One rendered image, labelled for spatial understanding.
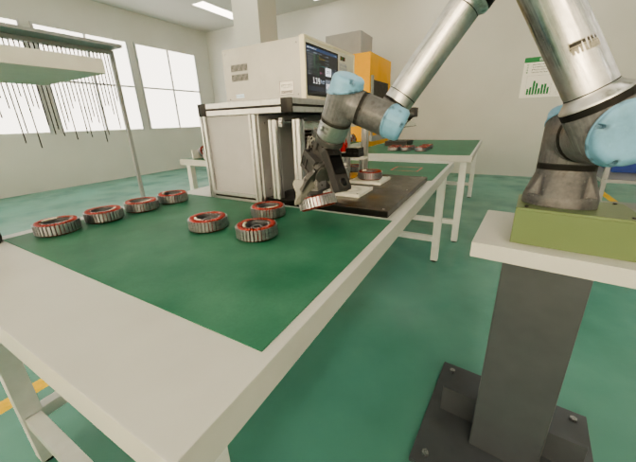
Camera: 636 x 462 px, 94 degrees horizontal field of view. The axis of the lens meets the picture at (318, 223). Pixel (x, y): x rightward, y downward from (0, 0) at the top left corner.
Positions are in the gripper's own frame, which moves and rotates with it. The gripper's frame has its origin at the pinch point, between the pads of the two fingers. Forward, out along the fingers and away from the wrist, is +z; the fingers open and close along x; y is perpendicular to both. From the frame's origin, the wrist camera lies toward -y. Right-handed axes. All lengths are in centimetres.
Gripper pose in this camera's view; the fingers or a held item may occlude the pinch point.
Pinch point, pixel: (315, 202)
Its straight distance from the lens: 88.7
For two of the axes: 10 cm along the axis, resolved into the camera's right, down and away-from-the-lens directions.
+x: -8.1, 2.2, -5.4
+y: -5.3, -6.7, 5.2
